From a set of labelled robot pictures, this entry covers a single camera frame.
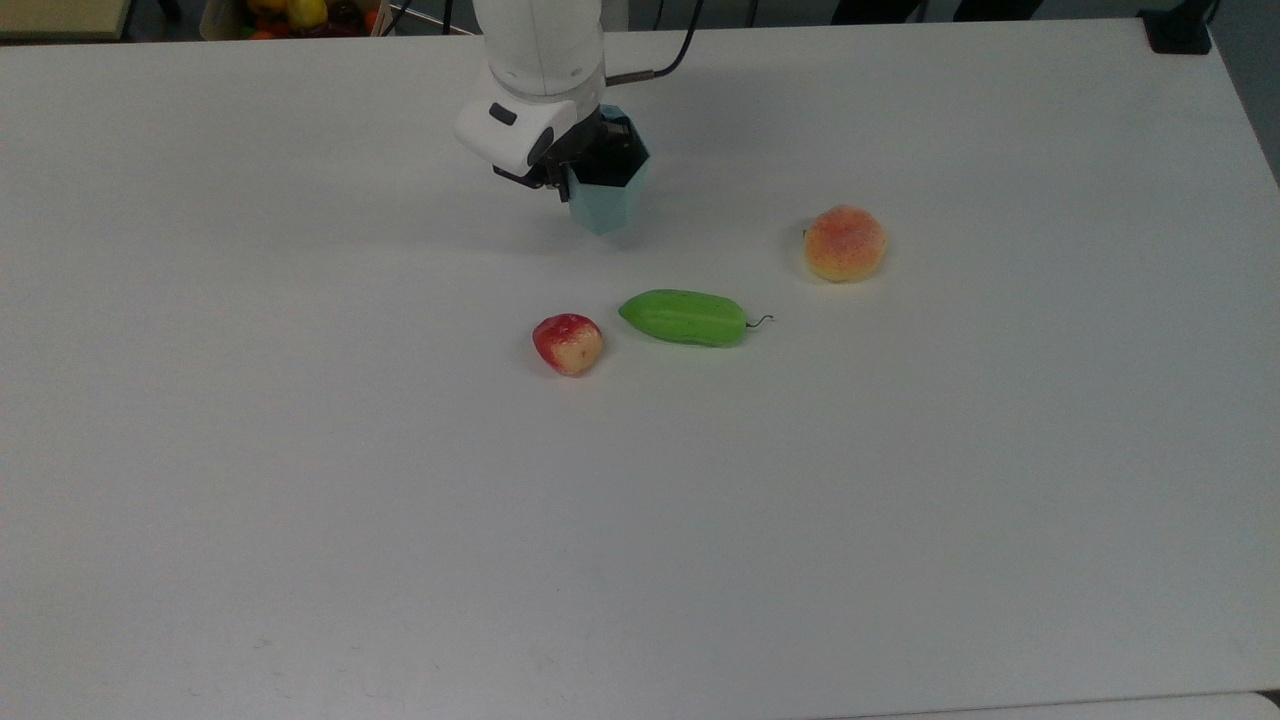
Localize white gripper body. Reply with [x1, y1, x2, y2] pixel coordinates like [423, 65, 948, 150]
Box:
[453, 88, 604, 191]

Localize light blue faceted mug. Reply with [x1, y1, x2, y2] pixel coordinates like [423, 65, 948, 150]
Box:
[566, 104, 652, 237]

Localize metal stand legs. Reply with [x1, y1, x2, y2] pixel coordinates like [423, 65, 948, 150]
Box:
[382, 0, 479, 37]

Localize red yellow toy apple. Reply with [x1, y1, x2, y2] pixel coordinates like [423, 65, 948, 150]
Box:
[531, 313, 605, 378]

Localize green toy cucumber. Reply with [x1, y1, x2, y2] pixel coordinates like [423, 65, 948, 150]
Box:
[617, 289, 776, 349]

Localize bin of toy fruit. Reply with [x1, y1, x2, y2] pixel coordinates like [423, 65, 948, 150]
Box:
[199, 0, 389, 41]

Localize orange pink toy peach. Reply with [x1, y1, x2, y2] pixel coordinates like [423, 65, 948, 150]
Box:
[803, 204, 889, 284]

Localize light wooden furniture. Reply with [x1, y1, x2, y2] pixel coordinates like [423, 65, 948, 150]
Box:
[0, 0, 135, 42]

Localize black table clamp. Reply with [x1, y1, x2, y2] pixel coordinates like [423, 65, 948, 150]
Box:
[1137, 0, 1219, 56]

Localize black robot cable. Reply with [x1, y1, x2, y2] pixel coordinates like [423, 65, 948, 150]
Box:
[604, 0, 705, 88]

